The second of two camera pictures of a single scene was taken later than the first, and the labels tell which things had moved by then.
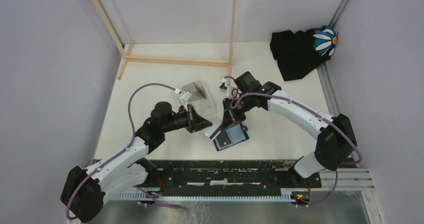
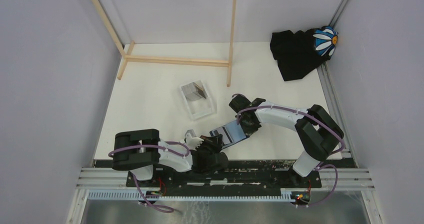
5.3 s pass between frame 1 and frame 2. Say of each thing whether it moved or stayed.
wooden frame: stayed
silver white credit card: moved
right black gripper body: moved
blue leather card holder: moved
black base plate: stayed
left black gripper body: moved
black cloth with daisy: stayed
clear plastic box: stayed
